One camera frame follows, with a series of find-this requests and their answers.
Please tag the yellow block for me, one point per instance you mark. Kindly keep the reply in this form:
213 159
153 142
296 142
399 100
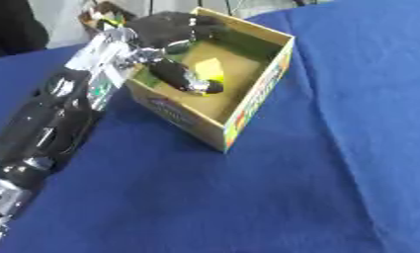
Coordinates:
210 69

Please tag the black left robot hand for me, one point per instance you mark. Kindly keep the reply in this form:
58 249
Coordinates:
172 29

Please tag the person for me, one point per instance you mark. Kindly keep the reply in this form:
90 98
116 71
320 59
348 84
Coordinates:
14 28

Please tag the tan cardboard box green inside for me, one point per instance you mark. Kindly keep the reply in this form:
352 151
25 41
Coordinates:
242 105

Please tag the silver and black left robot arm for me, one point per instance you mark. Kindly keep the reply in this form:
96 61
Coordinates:
46 125

